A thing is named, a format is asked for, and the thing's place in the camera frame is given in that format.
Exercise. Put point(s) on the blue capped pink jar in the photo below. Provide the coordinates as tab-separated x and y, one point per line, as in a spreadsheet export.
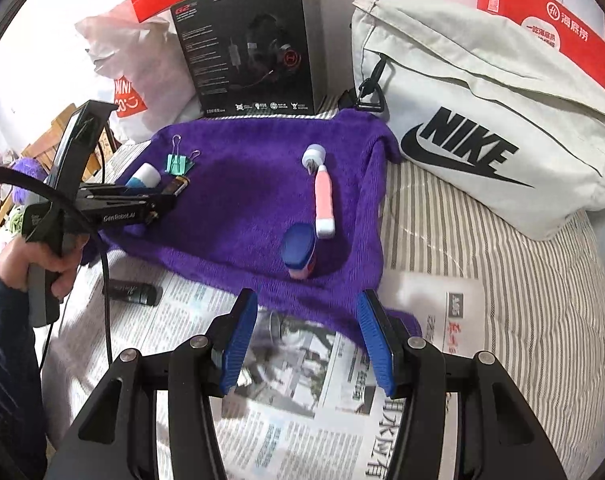
297	247

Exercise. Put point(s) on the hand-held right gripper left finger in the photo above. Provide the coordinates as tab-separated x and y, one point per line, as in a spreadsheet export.
237	347

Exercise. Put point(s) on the white plastic shopping bag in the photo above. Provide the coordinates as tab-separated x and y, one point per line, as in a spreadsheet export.
142	60

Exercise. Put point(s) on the striped quilt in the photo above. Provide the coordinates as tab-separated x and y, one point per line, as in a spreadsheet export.
457	240

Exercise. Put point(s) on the grey sling bag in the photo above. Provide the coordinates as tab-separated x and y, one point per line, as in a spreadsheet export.
482	85

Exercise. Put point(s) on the purple fluffy item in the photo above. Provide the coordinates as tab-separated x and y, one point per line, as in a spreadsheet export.
30	170

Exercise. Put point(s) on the pink and white tube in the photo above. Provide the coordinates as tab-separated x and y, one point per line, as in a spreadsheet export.
323	195

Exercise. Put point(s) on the mint green binder clip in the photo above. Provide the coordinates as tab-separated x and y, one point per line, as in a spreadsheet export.
178	164

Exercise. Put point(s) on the newspaper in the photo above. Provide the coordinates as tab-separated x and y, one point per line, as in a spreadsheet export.
302	355

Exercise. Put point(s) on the small red paper bag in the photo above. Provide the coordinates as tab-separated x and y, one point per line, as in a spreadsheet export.
582	55

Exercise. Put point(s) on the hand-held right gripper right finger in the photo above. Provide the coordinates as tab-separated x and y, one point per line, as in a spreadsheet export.
375	347

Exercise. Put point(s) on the person's left forearm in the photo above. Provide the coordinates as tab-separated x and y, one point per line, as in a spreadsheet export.
7	360

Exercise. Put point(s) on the white bottle blue label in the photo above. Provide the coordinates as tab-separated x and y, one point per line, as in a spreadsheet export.
147	175

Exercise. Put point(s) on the purple towel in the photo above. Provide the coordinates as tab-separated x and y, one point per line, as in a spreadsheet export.
242	185

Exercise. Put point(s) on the wooden nightstand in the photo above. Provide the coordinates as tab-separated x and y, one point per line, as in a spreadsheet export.
62	120

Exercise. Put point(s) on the black headphone box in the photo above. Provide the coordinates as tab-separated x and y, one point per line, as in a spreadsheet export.
222	60

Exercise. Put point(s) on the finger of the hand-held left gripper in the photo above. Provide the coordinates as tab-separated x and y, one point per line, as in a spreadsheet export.
155	202
117	190

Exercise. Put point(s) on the person's left hand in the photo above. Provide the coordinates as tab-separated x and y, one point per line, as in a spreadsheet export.
12	265

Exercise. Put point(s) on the black tube gold ends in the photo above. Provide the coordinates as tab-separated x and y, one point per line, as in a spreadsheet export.
132	291
178	185

